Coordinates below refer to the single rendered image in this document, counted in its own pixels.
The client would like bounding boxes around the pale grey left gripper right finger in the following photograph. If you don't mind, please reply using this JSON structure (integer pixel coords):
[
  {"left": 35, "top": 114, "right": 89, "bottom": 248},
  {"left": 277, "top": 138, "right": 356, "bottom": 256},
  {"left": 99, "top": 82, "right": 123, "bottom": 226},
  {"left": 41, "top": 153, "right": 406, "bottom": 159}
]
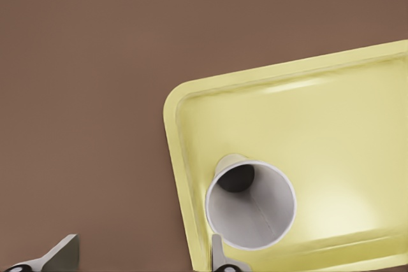
[{"left": 211, "top": 234, "right": 252, "bottom": 272}]

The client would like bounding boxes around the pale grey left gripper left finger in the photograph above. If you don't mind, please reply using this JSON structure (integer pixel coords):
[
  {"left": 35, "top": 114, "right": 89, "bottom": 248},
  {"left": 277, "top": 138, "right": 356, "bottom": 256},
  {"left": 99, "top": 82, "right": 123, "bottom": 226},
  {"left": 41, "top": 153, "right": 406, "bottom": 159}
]
[{"left": 1, "top": 234, "right": 80, "bottom": 272}]

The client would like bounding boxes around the white IKEA cup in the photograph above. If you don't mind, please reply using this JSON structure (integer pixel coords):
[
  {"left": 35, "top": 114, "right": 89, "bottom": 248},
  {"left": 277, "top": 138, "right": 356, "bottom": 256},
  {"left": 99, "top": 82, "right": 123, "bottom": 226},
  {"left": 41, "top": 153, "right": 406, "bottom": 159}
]
[{"left": 205, "top": 154, "right": 298, "bottom": 250}]

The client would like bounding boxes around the pale yellow plastic tray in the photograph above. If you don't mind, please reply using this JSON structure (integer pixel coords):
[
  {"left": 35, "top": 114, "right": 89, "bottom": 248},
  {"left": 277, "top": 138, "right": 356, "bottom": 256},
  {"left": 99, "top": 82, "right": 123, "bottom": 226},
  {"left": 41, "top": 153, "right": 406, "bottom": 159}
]
[{"left": 163, "top": 39, "right": 408, "bottom": 272}]

